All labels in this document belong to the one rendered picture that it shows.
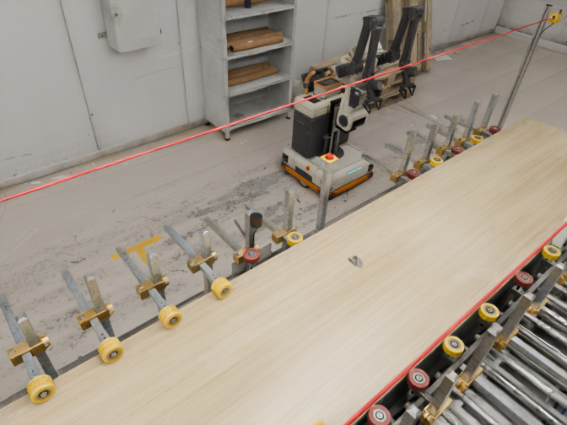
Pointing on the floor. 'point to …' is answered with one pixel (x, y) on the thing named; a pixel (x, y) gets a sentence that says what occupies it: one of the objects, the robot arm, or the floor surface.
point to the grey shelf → (225, 16)
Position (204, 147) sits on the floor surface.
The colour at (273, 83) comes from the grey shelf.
